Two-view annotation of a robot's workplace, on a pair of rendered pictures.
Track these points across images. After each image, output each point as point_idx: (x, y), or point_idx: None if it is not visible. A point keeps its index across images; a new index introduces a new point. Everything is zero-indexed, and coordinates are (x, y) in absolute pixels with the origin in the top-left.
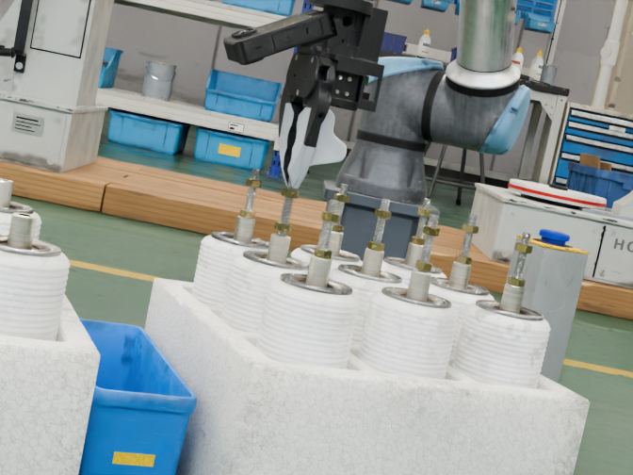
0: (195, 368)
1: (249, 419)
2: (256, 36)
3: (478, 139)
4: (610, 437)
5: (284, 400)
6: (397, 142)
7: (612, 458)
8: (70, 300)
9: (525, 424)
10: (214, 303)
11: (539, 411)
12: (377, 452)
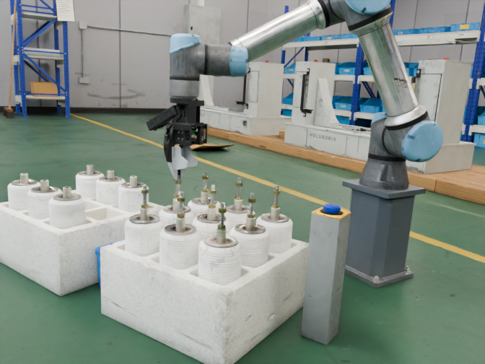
0: None
1: (100, 267)
2: (150, 119)
3: (400, 153)
4: (482, 347)
5: (108, 261)
6: (376, 157)
7: (439, 355)
8: (301, 225)
9: (196, 297)
10: None
11: (201, 292)
12: (141, 292)
